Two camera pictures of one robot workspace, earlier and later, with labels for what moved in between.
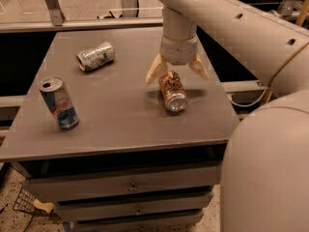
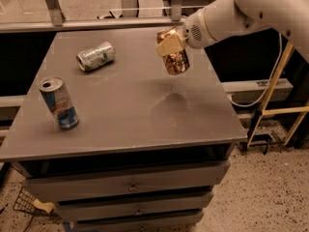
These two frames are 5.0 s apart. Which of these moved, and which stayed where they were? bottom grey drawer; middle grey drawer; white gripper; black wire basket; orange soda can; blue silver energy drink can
Moved: orange soda can; white gripper
Stayed: black wire basket; blue silver energy drink can; middle grey drawer; bottom grey drawer
